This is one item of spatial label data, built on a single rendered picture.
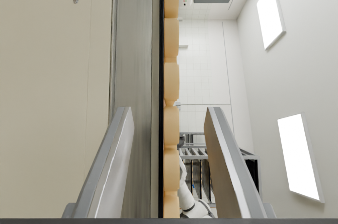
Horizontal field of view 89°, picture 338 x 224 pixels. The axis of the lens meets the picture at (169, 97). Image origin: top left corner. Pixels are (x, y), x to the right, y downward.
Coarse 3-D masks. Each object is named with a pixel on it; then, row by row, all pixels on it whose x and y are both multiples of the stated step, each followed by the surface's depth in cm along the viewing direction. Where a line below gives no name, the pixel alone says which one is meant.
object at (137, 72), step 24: (120, 0) 23; (144, 0) 23; (120, 24) 23; (144, 24) 23; (120, 48) 23; (144, 48) 23; (120, 72) 23; (144, 72) 23; (120, 96) 22; (144, 96) 22; (144, 120) 22; (144, 144) 22; (144, 168) 22; (144, 192) 21; (120, 216) 21; (144, 216) 21
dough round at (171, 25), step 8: (168, 24) 21; (176, 24) 21; (168, 32) 21; (176, 32) 21; (168, 40) 21; (176, 40) 21; (168, 48) 22; (176, 48) 22; (168, 56) 23; (176, 56) 23
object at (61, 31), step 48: (0, 0) 22; (48, 0) 22; (96, 0) 22; (0, 48) 22; (48, 48) 22; (96, 48) 22; (0, 96) 21; (48, 96) 21; (96, 96) 21; (0, 144) 21; (48, 144) 21; (96, 144) 21; (0, 192) 20; (48, 192) 20
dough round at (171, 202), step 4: (164, 196) 22; (168, 196) 22; (172, 196) 22; (176, 196) 22; (164, 200) 21; (168, 200) 21; (172, 200) 21; (176, 200) 21; (164, 204) 20; (168, 204) 20; (172, 204) 20; (176, 204) 20; (164, 208) 20; (168, 208) 20; (172, 208) 20; (176, 208) 20; (164, 212) 20; (168, 212) 20; (172, 212) 20; (176, 212) 20; (164, 216) 19; (168, 216) 19; (172, 216) 19; (176, 216) 19
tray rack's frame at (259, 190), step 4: (240, 148) 211; (244, 152) 200; (248, 152) 190; (256, 160) 173; (260, 160) 171; (184, 164) 231; (256, 164) 173; (260, 164) 171; (256, 168) 179; (260, 168) 170; (256, 172) 179; (260, 172) 170; (256, 176) 179; (260, 176) 169; (256, 180) 179; (260, 180) 169; (256, 184) 179; (260, 184) 169; (260, 188) 168; (260, 192) 168; (260, 196) 167
